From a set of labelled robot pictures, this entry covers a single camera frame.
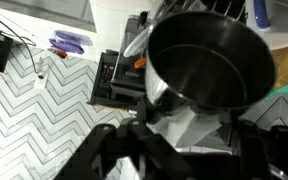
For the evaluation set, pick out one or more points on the silver metal cup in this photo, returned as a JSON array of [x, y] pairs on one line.
[[217, 43]]

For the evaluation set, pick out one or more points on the black countertop appliance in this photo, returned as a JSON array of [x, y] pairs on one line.
[[124, 83]]

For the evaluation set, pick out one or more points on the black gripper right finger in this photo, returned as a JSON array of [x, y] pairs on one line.
[[257, 156]]

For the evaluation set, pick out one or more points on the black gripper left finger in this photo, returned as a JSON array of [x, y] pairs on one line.
[[117, 146]]

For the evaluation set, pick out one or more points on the clear glass lid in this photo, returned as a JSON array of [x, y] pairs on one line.
[[135, 43]]

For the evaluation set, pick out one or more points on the silver dish rack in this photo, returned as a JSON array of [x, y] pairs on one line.
[[224, 6]]

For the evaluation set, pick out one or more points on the white wall outlet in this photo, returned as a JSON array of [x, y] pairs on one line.
[[41, 75]]

